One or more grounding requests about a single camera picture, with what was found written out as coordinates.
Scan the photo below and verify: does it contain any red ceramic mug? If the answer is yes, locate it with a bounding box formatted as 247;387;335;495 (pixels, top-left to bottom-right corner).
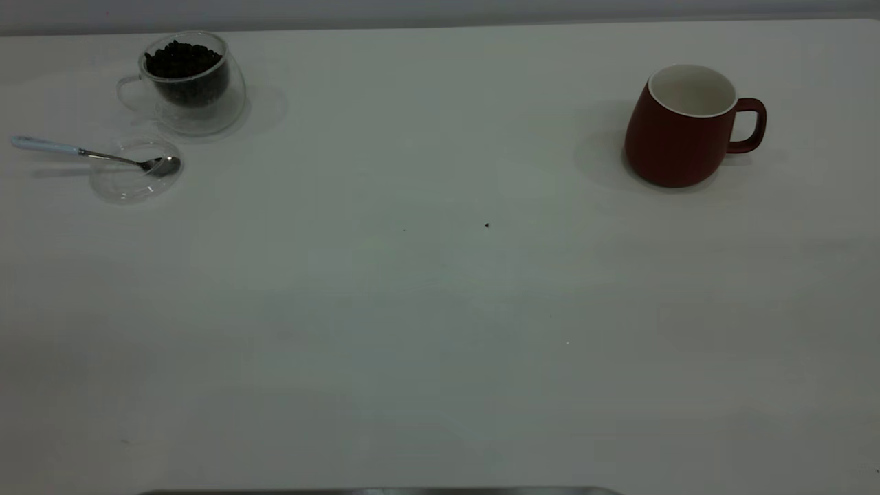
624;64;767;188

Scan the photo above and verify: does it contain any metal spoon with white handle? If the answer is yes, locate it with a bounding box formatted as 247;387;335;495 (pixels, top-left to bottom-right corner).
10;135;182;178

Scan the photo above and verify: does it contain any clear glass cup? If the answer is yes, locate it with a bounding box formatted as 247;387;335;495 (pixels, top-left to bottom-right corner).
115;30;247;136

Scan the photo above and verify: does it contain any heap of coffee beans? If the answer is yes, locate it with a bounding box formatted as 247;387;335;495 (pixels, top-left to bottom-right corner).
144;40;230;107

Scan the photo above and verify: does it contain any clear glass saucer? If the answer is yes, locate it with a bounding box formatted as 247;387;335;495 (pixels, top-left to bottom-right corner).
89;136;184;204

